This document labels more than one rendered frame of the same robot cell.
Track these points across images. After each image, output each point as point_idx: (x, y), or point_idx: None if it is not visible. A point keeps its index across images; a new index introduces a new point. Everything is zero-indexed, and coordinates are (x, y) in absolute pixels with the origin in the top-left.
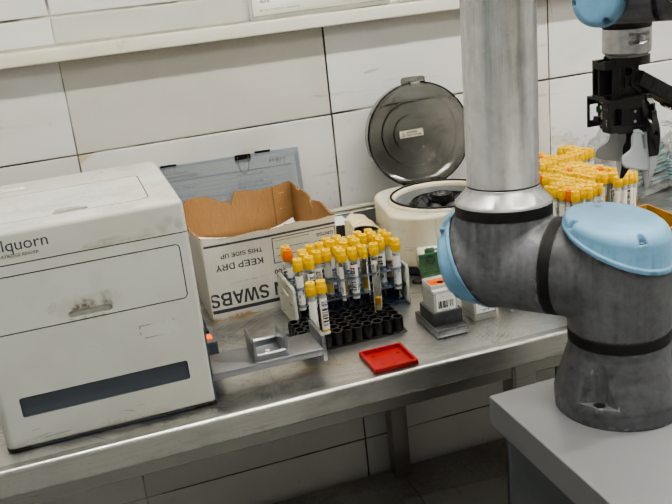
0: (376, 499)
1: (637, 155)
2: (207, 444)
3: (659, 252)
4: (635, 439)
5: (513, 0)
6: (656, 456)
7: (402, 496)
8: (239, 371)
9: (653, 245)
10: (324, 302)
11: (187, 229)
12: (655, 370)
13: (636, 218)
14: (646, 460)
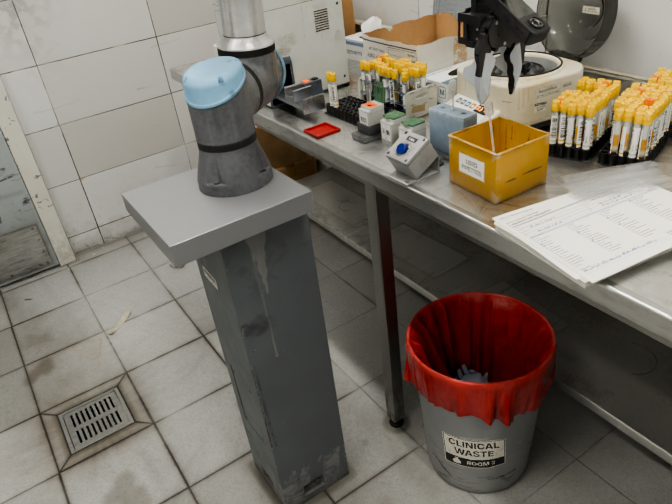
0: (497, 270)
1: (473, 71)
2: (256, 122)
3: (189, 92)
4: (191, 187)
5: None
6: (173, 193)
7: (507, 279)
8: (279, 98)
9: (185, 86)
10: (332, 87)
11: (392, 27)
12: (201, 161)
13: (209, 72)
14: (171, 191)
